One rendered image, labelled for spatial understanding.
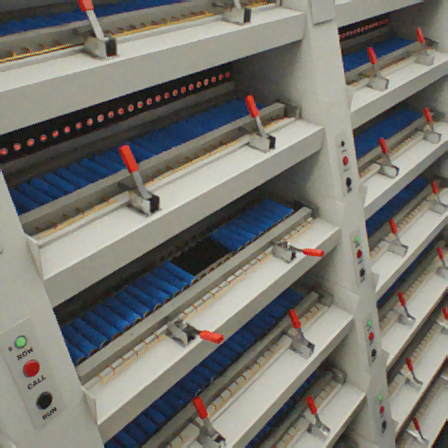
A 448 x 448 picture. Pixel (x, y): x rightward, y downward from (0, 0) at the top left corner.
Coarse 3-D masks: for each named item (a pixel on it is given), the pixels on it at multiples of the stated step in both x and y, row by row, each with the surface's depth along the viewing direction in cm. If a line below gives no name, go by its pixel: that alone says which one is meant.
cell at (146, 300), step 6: (126, 288) 85; (132, 288) 84; (138, 288) 85; (132, 294) 84; (138, 294) 83; (144, 294) 83; (138, 300) 83; (144, 300) 83; (150, 300) 82; (156, 300) 83; (150, 306) 82; (156, 306) 82
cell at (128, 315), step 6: (108, 300) 82; (114, 300) 82; (108, 306) 81; (114, 306) 81; (120, 306) 81; (120, 312) 80; (126, 312) 80; (132, 312) 80; (126, 318) 79; (132, 318) 79; (138, 318) 79; (132, 324) 79
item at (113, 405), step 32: (288, 192) 111; (224, 224) 104; (320, 224) 106; (224, 256) 96; (224, 288) 89; (256, 288) 89; (192, 320) 82; (224, 320) 83; (160, 352) 76; (192, 352) 78; (96, 384) 71; (128, 384) 71; (160, 384) 74; (96, 416) 65; (128, 416) 71
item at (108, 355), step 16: (304, 208) 106; (288, 224) 101; (256, 240) 96; (240, 256) 92; (256, 256) 95; (224, 272) 88; (192, 288) 85; (208, 288) 86; (176, 304) 81; (192, 304) 84; (144, 320) 78; (160, 320) 79; (128, 336) 75; (144, 336) 77; (112, 352) 73; (80, 368) 70; (96, 368) 71; (112, 368) 72
